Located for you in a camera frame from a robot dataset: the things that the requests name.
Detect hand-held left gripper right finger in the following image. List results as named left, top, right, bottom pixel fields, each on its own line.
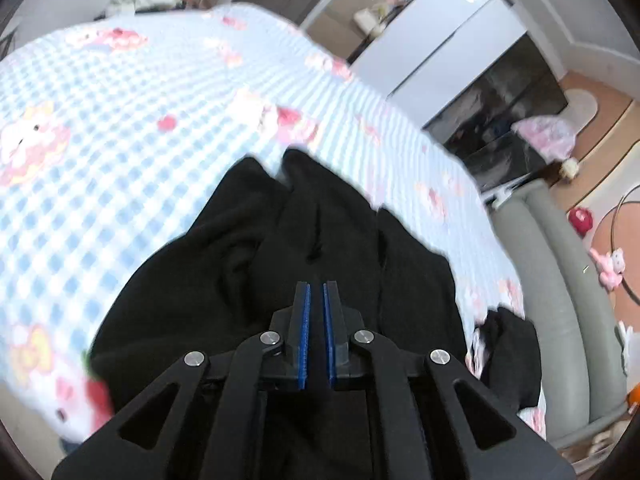
left=323, top=281, right=577, bottom=480

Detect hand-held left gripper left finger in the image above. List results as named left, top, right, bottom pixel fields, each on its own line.
left=51, top=281, right=313, bottom=480

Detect black fleece jacket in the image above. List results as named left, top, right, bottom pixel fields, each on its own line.
left=87, top=147, right=468, bottom=480

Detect folded black clothes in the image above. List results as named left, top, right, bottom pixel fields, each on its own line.
left=479, top=307, right=543, bottom=411

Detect grey padded bed headboard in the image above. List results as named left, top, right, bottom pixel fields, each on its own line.
left=487, top=180, right=633, bottom=453

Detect blue checkered printed blanket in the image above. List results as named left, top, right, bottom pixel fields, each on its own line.
left=0, top=4, right=546, bottom=443

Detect red plush toy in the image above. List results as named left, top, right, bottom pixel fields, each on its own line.
left=567, top=206, right=595, bottom=236

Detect dark glass wardrobe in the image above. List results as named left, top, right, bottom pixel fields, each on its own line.
left=422, top=35, right=570, bottom=191

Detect pink white plush toy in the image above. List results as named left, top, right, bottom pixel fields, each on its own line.
left=589, top=247, right=628, bottom=291

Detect white small object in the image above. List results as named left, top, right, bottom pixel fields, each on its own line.
left=617, top=322, right=633, bottom=376

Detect thin round hoop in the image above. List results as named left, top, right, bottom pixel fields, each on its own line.
left=606, top=190, right=640, bottom=307

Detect pink patterned cloth cover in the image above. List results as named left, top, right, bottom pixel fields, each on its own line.
left=512, top=115, right=580, bottom=162

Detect beige cabinet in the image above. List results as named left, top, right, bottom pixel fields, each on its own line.
left=302, top=0, right=401, bottom=63

